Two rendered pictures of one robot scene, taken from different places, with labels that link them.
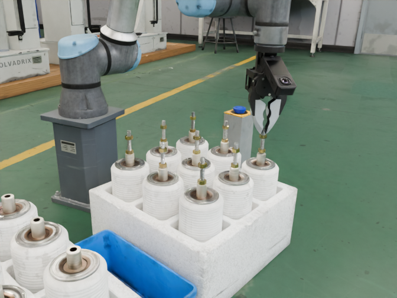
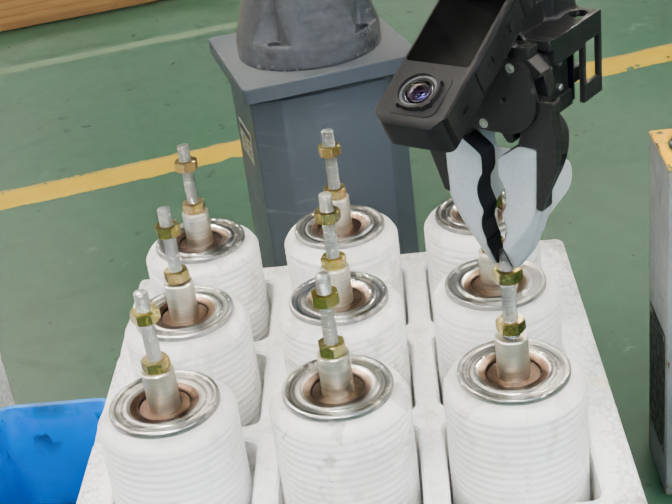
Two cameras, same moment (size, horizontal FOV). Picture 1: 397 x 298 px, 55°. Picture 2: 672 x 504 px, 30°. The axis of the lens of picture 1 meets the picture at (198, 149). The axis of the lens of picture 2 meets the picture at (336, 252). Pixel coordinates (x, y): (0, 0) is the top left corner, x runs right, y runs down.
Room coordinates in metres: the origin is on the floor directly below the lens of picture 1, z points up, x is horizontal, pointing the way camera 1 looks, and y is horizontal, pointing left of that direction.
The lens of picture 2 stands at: (0.41, -0.66, 0.73)
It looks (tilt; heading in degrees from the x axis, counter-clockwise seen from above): 28 degrees down; 54
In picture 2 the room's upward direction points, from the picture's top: 8 degrees counter-clockwise
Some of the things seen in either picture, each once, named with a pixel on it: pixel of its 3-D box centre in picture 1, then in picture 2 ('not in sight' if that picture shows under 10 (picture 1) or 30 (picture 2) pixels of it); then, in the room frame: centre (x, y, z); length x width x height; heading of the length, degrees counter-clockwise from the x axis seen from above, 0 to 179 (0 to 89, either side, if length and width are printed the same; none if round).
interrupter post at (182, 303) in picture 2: (162, 173); (181, 299); (0.80, 0.08, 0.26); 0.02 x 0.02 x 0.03
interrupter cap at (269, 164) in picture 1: (260, 163); (513, 372); (0.90, -0.16, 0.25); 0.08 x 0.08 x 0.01
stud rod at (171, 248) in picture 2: (162, 157); (172, 253); (0.80, 0.08, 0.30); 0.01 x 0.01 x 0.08
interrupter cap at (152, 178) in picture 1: (162, 178); (184, 314); (0.80, 0.08, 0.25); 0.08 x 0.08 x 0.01
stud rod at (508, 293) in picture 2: (262, 143); (509, 301); (0.90, -0.16, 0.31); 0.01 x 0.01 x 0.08
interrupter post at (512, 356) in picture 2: (260, 159); (512, 355); (0.90, -0.16, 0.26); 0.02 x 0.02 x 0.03
